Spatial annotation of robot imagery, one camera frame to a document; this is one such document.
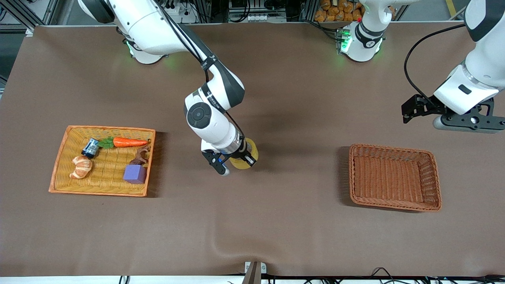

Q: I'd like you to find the brown toy piece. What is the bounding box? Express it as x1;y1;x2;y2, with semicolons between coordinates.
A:
129;145;152;166

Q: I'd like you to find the white power strip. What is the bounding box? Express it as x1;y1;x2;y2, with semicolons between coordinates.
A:
160;0;198;24

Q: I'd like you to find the pile of orange items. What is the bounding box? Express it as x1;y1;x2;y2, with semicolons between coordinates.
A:
314;0;365;22

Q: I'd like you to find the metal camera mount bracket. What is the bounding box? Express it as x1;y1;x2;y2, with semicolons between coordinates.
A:
244;261;267;284

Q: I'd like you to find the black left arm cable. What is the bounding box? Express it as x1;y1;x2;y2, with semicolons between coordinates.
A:
404;24;468;108

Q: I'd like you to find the yellow wicker tray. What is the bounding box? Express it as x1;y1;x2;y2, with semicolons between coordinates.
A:
48;125;156;197

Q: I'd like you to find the black loose cable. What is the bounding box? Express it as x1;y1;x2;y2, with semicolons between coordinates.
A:
369;267;401;284

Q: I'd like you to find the toy croissant bread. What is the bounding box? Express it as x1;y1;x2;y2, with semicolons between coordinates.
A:
69;155;93;180

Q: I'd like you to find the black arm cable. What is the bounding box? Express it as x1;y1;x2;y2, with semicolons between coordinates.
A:
404;24;468;108
156;0;247;139

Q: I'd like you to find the purple cube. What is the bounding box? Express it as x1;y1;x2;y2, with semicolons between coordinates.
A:
123;164;147;185

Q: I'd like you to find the brown wicker basket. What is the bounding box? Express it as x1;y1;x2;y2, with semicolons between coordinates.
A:
348;143;442;213

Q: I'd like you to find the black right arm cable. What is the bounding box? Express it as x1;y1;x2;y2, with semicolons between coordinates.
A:
156;0;247;139

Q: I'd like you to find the yellow clear tape roll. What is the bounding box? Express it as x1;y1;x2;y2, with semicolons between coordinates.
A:
230;137;259;170

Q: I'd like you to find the blue and silver can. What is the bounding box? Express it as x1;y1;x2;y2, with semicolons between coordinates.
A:
81;138;100;159

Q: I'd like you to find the aluminium frame profile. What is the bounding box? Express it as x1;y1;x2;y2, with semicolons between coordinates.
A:
0;0;60;34

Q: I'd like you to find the orange toy carrot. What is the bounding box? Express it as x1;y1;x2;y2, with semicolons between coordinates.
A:
97;136;150;149

